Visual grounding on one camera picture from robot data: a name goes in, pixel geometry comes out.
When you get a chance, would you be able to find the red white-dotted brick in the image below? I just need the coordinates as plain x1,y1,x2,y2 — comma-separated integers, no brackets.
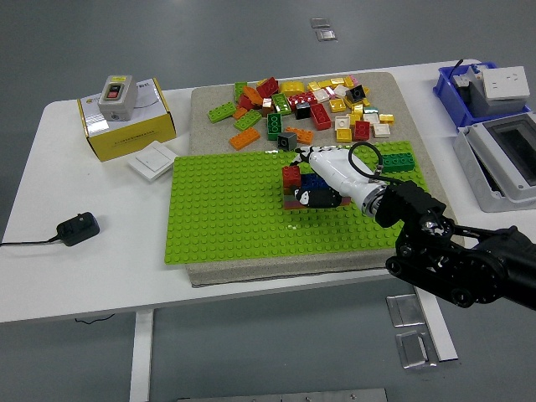
287,92,319,111

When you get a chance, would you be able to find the black adapter cord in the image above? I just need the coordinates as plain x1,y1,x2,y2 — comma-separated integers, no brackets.
0,236,62,248

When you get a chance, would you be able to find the yellow cardboard box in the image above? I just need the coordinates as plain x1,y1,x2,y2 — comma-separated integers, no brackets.
76,77,178,163

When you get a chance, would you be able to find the black power adapter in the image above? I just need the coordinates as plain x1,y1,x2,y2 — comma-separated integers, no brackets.
56,211,101,247

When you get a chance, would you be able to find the green studded baseplate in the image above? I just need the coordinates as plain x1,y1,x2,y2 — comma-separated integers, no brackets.
162,141,431,266

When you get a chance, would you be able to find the grey junction box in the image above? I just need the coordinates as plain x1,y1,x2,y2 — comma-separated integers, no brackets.
468,81,531,116

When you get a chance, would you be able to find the white table leg with foot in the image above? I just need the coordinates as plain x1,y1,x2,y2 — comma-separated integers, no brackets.
412,288,460,363

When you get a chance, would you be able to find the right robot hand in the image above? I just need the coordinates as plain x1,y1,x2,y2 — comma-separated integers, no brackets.
290,144,383,209

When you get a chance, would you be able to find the grey black square brick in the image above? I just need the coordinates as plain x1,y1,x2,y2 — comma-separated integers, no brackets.
276,131,298,152

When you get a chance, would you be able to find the light green long brick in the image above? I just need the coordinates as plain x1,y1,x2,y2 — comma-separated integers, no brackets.
208,101,238,123
233,110,263,131

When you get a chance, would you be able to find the thin black cable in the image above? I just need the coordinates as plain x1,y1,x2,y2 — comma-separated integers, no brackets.
75,314,115,325

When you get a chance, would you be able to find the grey push-button switch box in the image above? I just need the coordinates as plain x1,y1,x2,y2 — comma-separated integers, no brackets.
98,74,139,122

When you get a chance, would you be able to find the blue plastic bin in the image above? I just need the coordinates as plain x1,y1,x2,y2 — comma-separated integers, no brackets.
433,61,533,128

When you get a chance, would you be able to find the white socket panel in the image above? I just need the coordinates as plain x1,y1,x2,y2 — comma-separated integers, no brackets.
481,65,531,101

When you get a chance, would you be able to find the orange long brick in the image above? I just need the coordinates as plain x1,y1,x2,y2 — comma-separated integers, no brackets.
229,127,261,151
286,126,315,146

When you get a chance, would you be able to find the red long brick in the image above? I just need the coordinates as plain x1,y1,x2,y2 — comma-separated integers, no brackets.
309,103,332,131
255,77,280,98

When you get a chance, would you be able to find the white wall switch plate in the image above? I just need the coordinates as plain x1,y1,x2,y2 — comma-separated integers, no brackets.
127,141,179,182

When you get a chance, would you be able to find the grey-brown mat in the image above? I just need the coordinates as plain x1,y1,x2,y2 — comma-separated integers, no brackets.
185,71,466,289

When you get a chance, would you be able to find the grey distribution enclosure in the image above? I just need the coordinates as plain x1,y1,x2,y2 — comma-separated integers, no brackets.
452,111,536,214

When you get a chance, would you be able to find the dark green long brick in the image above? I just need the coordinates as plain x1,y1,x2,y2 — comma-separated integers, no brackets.
266,112,284,142
380,153,416,173

